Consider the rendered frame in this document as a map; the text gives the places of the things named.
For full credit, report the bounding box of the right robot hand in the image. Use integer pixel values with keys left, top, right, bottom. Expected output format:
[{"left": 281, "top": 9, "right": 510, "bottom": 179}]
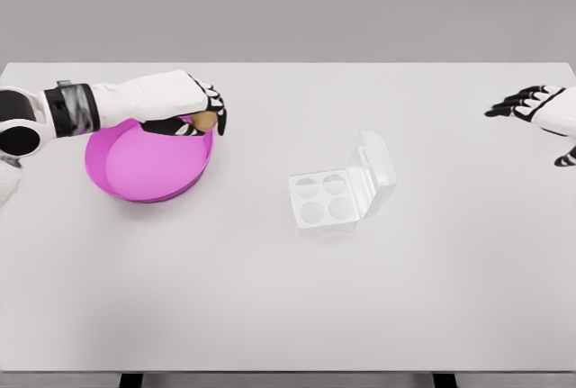
[{"left": 483, "top": 85, "right": 576, "bottom": 168}]

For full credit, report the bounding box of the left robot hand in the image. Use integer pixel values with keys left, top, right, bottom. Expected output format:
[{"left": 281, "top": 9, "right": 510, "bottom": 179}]
[{"left": 138, "top": 69, "right": 229, "bottom": 138}]

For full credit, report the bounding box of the brown egg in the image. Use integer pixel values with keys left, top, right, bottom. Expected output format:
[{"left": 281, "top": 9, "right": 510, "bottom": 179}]
[{"left": 188, "top": 111, "right": 218, "bottom": 133}]

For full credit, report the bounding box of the clear plastic egg box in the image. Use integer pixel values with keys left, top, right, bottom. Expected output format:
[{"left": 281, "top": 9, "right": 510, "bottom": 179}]
[{"left": 287, "top": 130, "right": 398, "bottom": 240}]

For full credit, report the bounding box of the pink round bowl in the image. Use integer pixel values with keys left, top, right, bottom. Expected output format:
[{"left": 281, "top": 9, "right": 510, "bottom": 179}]
[{"left": 85, "top": 113, "right": 214, "bottom": 204}]

